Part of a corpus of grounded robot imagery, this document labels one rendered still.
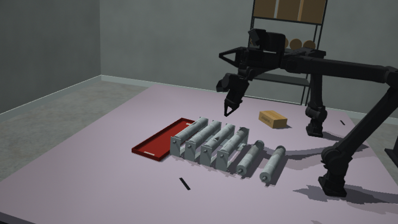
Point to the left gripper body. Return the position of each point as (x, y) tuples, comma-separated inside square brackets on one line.
[(244, 62)]

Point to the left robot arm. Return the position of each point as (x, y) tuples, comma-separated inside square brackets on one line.
[(337, 157)]

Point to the red scrap tray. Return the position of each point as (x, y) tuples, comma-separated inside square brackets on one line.
[(157, 146)]

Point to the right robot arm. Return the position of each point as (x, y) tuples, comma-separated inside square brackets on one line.
[(315, 108)]

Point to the brown cardboard box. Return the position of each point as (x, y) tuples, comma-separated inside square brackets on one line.
[(273, 119)]

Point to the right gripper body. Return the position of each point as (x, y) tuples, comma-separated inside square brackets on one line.
[(235, 103)]

